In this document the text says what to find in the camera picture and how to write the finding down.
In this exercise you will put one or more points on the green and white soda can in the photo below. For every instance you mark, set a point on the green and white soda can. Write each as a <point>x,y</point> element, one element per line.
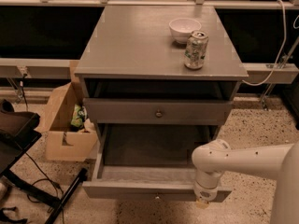
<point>195,51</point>

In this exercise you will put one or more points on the grey drawer cabinet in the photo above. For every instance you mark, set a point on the grey drawer cabinet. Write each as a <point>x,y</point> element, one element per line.
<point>132,55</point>

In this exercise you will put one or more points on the open cardboard box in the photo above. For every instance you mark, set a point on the open cardboard box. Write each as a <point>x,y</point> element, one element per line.
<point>62,144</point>

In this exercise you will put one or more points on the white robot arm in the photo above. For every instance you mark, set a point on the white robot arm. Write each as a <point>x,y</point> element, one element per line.
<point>280,163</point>

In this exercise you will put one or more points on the grey top drawer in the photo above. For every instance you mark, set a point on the grey top drawer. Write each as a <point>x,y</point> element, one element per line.
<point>150,111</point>

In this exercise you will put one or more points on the black stand with legs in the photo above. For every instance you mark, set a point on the black stand with legs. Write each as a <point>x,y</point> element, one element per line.
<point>17,135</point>

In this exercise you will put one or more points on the grey drawer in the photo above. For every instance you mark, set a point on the grey drawer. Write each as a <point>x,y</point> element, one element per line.
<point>150,111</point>
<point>147,162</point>

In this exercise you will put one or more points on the white ceramic bowl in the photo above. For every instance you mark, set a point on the white ceramic bowl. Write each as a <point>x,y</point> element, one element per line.
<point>181,28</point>

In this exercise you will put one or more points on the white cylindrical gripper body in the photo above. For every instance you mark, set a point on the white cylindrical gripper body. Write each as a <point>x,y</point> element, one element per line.
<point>205,191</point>

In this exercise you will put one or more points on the green snack bag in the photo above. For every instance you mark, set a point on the green snack bag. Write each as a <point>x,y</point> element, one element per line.
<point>78,118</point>

